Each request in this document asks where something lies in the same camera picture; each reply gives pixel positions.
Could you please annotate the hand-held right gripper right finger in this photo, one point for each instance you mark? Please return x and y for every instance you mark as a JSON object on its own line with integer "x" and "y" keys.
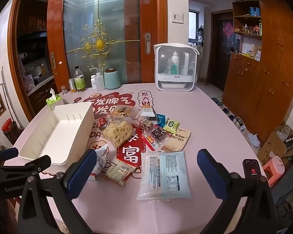
{"x": 210, "y": 173}

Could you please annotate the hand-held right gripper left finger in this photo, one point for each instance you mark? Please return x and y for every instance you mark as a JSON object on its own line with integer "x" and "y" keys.
{"x": 81, "y": 174}

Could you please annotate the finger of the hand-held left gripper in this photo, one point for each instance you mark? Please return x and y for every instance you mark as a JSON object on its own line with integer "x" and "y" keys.
{"x": 7, "y": 153}
{"x": 37, "y": 163}

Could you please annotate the red and white snack bag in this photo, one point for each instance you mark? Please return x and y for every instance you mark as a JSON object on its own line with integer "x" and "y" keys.
{"x": 101, "y": 159}

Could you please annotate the white plastic storage bin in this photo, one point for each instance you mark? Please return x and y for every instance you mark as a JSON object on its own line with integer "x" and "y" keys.
{"x": 58, "y": 136}

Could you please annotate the beige snack packet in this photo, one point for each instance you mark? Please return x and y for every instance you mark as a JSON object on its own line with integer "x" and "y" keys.
{"x": 118, "y": 173}

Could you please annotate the large clear blue snack packet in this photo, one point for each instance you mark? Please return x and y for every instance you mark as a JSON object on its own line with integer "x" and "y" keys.
{"x": 164, "y": 175}

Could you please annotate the small red snack packet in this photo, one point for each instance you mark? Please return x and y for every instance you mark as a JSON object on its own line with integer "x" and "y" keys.
{"x": 102, "y": 123}

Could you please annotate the clear corn puff bag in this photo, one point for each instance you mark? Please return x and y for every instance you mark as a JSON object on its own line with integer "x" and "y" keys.
{"x": 118, "y": 131}

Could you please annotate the small green snack packet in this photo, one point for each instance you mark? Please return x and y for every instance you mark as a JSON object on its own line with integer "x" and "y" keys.
{"x": 171, "y": 126}

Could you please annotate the red zip bag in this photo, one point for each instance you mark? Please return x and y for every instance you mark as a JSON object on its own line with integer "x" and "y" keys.
{"x": 156, "y": 134}

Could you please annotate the small blue snack packet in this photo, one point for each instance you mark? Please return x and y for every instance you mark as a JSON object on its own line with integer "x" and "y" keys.
{"x": 161, "y": 120}

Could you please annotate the yellow cookie packet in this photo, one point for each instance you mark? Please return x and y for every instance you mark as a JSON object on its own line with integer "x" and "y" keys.
{"x": 122, "y": 109}

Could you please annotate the clear mixed nuts packet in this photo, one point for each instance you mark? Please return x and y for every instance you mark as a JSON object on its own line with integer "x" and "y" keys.
{"x": 145, "y": 124}

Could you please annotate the clear pale snack packet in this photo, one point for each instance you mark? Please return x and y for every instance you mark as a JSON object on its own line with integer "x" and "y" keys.
{"x": 135, "y": 113}

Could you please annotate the white and orange snack packet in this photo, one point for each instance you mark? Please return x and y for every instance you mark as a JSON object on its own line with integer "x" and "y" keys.
{"x": 146, "y": 112}

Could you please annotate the red lidded jar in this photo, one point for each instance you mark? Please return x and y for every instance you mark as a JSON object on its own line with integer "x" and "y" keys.
{"x": 9, "y": 129}

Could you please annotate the black smartphone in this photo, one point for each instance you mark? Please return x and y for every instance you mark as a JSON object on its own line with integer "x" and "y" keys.
{"x": 252, "y": 168}

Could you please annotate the row of shoes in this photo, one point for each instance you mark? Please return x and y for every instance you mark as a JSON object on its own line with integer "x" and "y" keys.
{"x": 254, "y": 139}

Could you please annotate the green tissue box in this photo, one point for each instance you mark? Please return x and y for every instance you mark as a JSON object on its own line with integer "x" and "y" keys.
{"x": 54, "y": 102}

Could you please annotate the pink device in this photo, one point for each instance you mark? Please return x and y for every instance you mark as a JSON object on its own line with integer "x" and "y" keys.
{"x": 273, "y": 170}

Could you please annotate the cardboard box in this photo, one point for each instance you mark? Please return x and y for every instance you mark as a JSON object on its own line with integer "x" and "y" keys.
{"x": 271, "y": 146}

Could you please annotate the small glass jar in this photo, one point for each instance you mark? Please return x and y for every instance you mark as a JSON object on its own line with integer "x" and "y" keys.
{"x": 63, "y": 90}
{"x": 71, "y": 85}

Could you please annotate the glass bottle green label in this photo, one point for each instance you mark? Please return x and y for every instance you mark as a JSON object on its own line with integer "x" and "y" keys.
{"x": 79, "y": 81}

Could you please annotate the white pill bottle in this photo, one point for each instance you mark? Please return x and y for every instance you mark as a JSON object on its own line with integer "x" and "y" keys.
{"x": 93, "y": 82}

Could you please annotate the white squeeze bottle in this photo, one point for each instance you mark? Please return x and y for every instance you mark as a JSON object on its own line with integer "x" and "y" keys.
{"x": 100, "y": 82}

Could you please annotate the teal canister brown lid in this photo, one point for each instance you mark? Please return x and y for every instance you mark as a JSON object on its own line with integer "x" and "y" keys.
{"x": 112, "y": 79}

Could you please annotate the wooden storage cabinet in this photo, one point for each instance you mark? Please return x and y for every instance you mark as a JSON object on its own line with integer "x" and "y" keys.
{"x": 266, "y": 78}

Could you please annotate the white bottle sterilizer cabinet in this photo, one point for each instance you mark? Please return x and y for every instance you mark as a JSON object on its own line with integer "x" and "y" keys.
{"x": 175, "y": 65}

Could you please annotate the dark entrance door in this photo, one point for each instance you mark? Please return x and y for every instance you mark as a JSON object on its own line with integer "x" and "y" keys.
{"x": 222, "y": 53}

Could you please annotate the wooden glass sliding door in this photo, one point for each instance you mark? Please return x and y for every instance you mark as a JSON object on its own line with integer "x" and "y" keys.
{"x": 100, "y": 29}

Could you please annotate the white wall switch panel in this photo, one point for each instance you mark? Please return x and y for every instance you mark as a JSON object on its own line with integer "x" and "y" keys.
{"x": 177, "y": 17}

